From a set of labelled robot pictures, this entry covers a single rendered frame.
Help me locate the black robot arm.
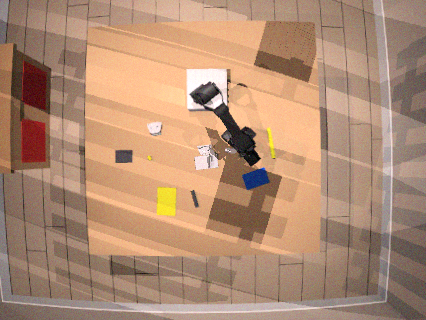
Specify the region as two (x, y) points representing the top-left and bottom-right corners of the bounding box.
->
(189, 81), (261, 167)

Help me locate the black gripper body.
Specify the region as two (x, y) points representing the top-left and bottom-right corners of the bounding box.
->
(221, 130), (236, 150)

